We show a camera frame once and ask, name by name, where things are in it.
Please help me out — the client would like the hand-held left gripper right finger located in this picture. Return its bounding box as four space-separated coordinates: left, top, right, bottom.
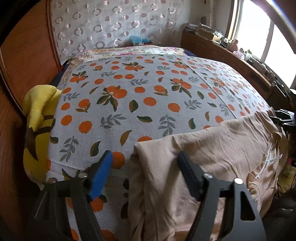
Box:
178 151 266 241

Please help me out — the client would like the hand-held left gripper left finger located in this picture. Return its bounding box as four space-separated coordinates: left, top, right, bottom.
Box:
28 150 114 241

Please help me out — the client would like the beige printed t-shirt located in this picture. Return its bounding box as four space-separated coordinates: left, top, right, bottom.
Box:
128 108 288 241

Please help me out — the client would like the window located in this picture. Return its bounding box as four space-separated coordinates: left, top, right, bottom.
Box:
228 0 296 91

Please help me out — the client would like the orange fruit print bed sheet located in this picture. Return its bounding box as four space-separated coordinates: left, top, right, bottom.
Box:
45 50 271 241

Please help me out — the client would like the wooden sideboard cabinet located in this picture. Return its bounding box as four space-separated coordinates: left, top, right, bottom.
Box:
181 30 292 109

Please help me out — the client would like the yellow plush toy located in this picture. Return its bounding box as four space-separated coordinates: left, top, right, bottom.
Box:
23 85 63 183

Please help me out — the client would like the cardboard box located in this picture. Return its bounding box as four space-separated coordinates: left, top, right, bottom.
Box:
203 30 222 41

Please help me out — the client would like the stack of papers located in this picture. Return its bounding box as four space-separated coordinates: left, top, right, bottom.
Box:
198 22 219 33

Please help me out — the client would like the patterned window curtain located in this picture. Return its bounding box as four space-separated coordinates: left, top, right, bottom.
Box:
207 0 220 24

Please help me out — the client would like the floral quilt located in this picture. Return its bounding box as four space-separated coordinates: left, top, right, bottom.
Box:
69 45 185 61

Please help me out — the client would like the blue plastic bag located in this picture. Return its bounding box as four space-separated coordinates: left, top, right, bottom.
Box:
129 35 152 45

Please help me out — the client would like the wooden wardrobe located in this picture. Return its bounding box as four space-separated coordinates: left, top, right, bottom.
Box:
0 0 63 241

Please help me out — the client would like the circle pattern sheer curtain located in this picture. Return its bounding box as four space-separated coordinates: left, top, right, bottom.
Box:
50 0 185 63

